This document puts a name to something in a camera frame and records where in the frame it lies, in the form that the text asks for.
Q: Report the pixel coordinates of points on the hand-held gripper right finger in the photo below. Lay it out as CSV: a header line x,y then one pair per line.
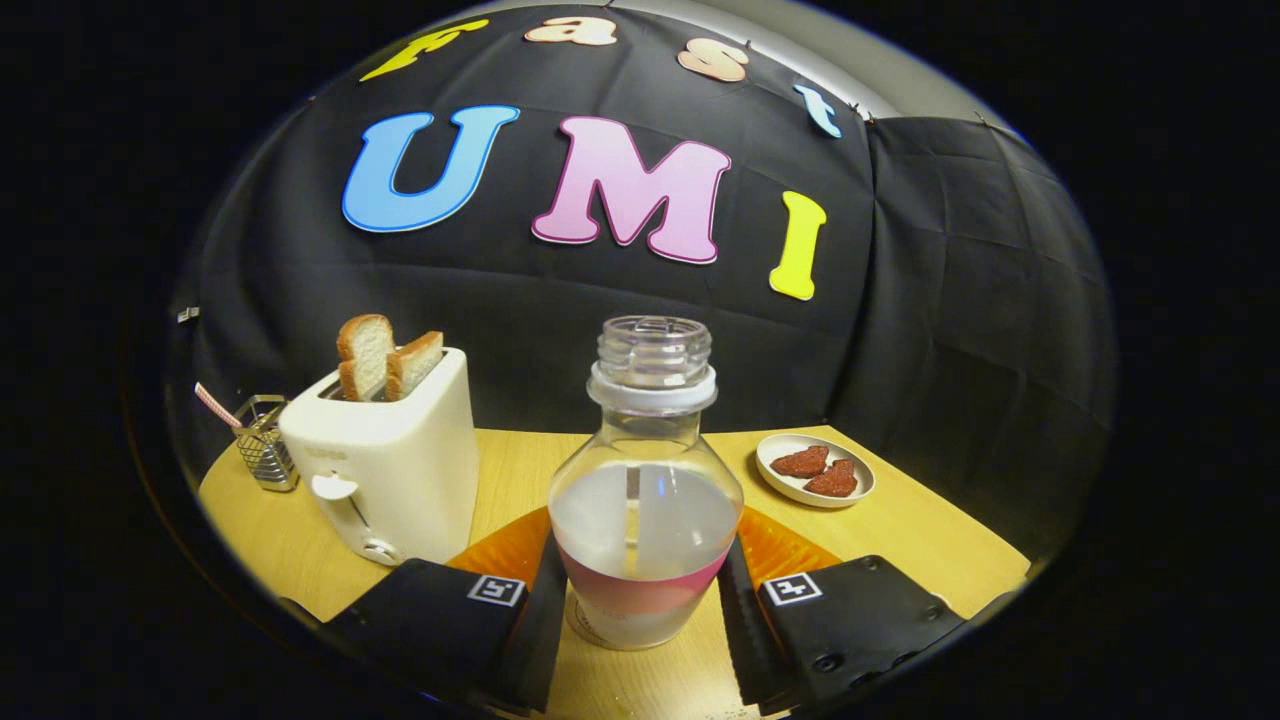
x,y
750,650

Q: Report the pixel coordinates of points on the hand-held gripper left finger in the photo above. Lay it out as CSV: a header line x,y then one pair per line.
x,y
535,640

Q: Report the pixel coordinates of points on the clear juice bottle pink label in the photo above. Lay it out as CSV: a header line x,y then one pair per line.
x,y
645,530

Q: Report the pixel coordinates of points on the white round plate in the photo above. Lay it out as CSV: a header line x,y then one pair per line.
x,y
780,485

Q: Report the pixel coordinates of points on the wooden table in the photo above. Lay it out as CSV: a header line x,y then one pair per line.
x,y
900,545

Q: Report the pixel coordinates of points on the red-brown meat piece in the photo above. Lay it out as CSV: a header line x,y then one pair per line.
x,y
832,480
800,462

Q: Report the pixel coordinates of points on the white toaster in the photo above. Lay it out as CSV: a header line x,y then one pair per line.
x,y
410,470

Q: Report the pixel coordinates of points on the pink striped straw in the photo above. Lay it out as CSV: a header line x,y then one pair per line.
x,y
215,403

